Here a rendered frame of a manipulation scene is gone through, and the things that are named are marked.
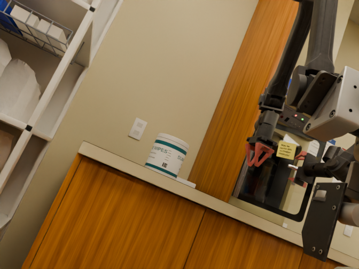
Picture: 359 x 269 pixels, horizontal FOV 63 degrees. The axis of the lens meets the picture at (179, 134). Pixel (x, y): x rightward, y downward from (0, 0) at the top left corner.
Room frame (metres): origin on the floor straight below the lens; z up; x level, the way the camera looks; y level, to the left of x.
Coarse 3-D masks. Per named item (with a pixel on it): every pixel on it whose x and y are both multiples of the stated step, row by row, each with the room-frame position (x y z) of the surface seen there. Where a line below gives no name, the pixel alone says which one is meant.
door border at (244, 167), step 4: (252, 152) 1.34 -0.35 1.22; (244, 164) 1.34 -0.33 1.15; (244, 168) 1.35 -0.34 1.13; (244, 172) 1.34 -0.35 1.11; (240, 176) 1.35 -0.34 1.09; (244, 176) 1.34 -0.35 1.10; (240, 180) 1.35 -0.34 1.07; (240, 184) 1.34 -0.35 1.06; (236, 188) 1.35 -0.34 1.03; (236, 192) 1.35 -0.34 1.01; (236, 196) 1.34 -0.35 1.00
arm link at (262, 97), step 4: (260, 96) 1.00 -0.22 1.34; (264, 96) 0.99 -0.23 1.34; (260, 100) 0.99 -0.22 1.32; (260, 104) 1.01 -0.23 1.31; (260, 108) 1.01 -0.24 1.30; (264, 108) 1.00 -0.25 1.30; (268, 108) 0.99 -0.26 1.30; (272, 108) 0.98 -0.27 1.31; (276, 108) 0.98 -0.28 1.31; (260, 112) 1.05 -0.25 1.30; (276, 112) 1.00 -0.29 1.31; (280, 112) 0.99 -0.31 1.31; (260, 116) 1.07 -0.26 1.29; (256, 124) 1.07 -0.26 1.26; (256, 128) 1.08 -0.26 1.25
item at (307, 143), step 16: (288, 128) 1.31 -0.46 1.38; (304, 144) 1.28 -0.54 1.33; (320, 144) 1.26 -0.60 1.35; (272, 160) 1.31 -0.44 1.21; (288, 160) 1.29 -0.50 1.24; (320, 160) 1.25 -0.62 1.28; (256, 176) 1.33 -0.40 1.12; (272, 176) 1.31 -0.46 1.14; (288, 176) 1.28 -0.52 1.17; (240, 192) 1.34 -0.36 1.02; (256, 192) 1.32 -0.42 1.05; (272, 192) 1.30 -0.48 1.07; (288, 192) 1.28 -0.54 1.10; (304, 192) 1.26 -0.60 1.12; (272, 208) 1.29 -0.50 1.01; (288, 208) 1.27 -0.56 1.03; (304, 208) 1.25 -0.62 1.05
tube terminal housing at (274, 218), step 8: (240, 168) 1.36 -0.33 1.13; (232, 200) 1.36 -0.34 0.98; (240, 200) 1.37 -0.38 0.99; (240, 208) 1.38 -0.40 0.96; (248, 208) 1.39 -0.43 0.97; (256, 208) 1.40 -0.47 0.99; (264, 216) 1.41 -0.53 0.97; (272, 216) 1.43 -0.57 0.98; (280, 216) 1.44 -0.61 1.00; (280, 224) 1.44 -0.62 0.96
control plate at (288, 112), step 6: (288, 108) 1.30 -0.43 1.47; (282, 114) 1.32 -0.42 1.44; (288, 114) 1.32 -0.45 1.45; (294, 114) 1.32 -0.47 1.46; (300, 114) 1.31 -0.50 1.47; (282, 120) 1.35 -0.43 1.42; (288, 120) 1.34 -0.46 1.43; (294, 120) 1.34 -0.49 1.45; (300, 120) 1.34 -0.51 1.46; (306, 120) 1.33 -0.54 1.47; (294, 126) 1.37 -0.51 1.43; (300, 126) 1.36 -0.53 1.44
